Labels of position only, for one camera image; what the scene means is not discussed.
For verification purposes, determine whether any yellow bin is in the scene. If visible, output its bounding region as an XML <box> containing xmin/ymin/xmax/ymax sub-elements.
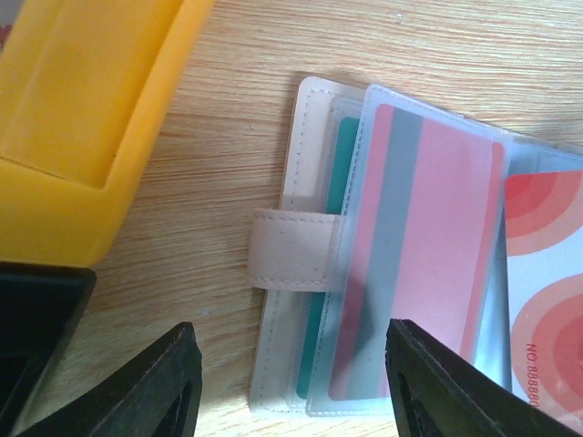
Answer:
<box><xmin>1</xmin><ymin>0</ymin><xmax>212</xmax><ymax>267</ymax></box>

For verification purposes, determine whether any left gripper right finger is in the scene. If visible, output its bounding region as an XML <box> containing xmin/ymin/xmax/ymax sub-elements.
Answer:
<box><xmin>385</xmin><ymin>319</ymin><xmax>577</xmax><ymax>436</ymax></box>

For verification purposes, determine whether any black bin with red cards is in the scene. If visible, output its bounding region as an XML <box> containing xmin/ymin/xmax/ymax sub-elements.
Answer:
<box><xmin>1</xmin><ymin>262</ymin><xmax>97</xmax><ymax>436</ymax></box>

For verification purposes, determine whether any red patterned credit card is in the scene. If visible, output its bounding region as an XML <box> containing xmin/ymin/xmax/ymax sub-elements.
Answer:
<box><xmin>505</xmin><ymin>171</ymin><xmax>582</xmax><ymax>417</ymax></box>
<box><xmin>329</xmin><ymin>104</ymin><xmax>506</xmax><ymax>401</ymax></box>

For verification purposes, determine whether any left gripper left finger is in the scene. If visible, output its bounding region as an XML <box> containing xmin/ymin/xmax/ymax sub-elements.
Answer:
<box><xmin>20</xmin><ymin>322</ymin><xmax>202</xmax><ymax>436</ymax></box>

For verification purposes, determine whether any green VIP credit card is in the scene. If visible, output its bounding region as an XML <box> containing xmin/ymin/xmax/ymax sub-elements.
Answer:
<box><xmin>295</xmin><ymin>116</ymin><xmax>363</xmax><ymax>400</ymax></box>

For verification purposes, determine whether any beige card holder wallet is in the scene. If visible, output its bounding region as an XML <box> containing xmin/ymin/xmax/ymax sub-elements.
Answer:
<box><xmin>247</xmin><ymin>76</ymin><xmax>582</xmax><ymax>417</ymax></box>

